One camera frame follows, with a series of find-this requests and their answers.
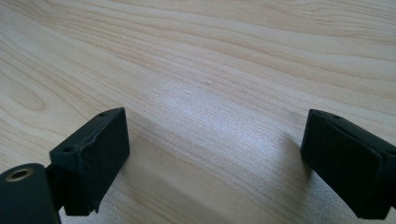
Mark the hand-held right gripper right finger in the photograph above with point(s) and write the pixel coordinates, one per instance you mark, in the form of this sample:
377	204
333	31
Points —
348	161

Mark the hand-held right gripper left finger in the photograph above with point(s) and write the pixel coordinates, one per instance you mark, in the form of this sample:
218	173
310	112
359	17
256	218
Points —
93	161

